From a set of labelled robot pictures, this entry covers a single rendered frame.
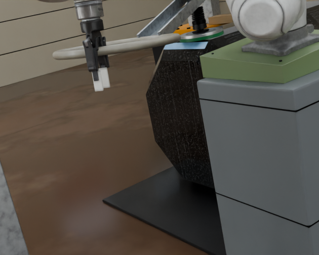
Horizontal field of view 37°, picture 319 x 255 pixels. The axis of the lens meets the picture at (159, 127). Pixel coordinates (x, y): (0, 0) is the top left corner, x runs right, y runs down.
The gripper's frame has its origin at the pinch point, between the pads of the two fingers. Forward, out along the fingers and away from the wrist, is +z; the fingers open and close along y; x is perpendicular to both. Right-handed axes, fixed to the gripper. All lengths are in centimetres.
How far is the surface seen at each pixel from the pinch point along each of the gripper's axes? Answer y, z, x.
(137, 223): 57, 81, 21
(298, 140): -22, 18, -64
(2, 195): -63, 16, -1
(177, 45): 84, -2, -4
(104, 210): 72, 81, 46
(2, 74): 513, 41, 420
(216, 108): -3.4, 11.9, -39.4
